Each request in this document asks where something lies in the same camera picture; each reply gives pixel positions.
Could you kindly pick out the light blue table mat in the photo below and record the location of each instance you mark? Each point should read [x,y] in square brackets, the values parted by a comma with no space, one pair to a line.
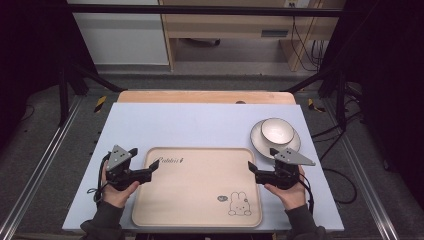
[200,126]

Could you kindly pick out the yellow and black tape strip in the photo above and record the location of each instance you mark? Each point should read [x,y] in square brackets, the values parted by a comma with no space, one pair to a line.
[100,104]
[312,104]

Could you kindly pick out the person's right hand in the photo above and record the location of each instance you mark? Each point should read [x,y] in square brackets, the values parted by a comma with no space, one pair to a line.
[293,196]

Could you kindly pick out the aluminium floor rail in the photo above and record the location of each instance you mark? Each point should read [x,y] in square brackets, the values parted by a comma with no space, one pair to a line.
[40,166]
[363,180]

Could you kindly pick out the white cabinet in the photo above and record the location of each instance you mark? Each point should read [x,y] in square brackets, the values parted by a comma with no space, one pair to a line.
[123,40]

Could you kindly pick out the beige tray with rabbit print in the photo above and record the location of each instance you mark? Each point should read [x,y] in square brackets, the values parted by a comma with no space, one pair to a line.
[196,190]

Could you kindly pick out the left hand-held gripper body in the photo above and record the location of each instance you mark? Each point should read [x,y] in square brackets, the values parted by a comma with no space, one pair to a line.
[117,159]

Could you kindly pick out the wooden table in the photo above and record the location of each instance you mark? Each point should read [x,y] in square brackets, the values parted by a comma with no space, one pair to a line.
[200,97]

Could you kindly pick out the wooden desk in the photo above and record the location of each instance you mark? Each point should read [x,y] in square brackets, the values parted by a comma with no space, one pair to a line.
[226,23]

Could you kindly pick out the white bowl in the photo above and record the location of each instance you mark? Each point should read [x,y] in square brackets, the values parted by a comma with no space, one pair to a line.
[277,130]

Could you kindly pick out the black curtain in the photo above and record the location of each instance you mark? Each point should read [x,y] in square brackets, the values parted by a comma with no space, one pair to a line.
[386,66]
[30,50]

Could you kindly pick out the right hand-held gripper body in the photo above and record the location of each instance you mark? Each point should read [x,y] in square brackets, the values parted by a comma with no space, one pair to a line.
[286,173]

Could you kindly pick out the black metal stand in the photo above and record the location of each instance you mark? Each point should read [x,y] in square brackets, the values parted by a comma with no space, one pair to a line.
[63,96]
[340,100]

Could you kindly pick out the person's left hand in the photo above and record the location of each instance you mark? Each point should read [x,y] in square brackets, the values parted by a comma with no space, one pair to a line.
[115,197]

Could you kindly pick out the white plate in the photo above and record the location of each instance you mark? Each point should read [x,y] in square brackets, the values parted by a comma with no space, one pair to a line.
[257,141]

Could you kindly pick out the black horizontal frame bar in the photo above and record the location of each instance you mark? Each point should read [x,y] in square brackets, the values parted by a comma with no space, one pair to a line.
[200,10]

